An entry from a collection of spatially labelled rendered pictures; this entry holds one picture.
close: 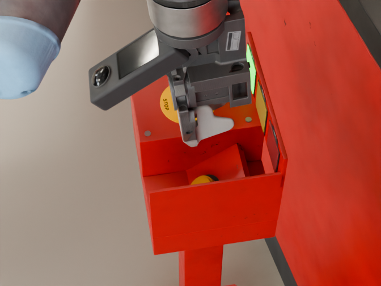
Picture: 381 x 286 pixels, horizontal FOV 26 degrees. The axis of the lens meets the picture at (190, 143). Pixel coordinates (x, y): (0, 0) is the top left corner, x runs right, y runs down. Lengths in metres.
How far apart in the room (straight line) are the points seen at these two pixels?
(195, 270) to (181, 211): 0.31
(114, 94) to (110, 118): 1.20
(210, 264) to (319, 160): 0.25
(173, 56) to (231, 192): 0.23
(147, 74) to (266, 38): 0.65
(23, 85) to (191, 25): 0.19
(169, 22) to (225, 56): 0.09
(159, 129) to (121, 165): 0.92
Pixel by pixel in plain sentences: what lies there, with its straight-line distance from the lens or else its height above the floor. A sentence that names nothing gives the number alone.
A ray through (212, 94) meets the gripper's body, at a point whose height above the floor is 0.94.
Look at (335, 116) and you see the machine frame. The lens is 1.23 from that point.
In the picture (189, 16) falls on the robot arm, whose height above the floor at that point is 1.07.
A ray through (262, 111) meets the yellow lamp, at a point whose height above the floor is 0.81.
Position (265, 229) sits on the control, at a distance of 1.07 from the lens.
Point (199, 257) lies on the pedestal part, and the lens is 1.25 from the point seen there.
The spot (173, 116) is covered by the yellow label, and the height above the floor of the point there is 0.78.
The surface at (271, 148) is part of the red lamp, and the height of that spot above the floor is 0.81.
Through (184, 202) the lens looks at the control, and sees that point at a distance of 0.97.
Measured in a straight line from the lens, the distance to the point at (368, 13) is 1.05.
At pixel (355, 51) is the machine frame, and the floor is 0.80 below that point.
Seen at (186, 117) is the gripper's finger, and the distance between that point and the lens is 0.85.
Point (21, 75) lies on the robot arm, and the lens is 0.63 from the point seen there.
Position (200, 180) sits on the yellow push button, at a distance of 1.05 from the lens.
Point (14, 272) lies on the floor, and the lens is 1.84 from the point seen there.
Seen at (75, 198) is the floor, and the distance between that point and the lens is 1.91.
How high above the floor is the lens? 1.61
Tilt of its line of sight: 54 degrees down
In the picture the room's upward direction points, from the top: straight up
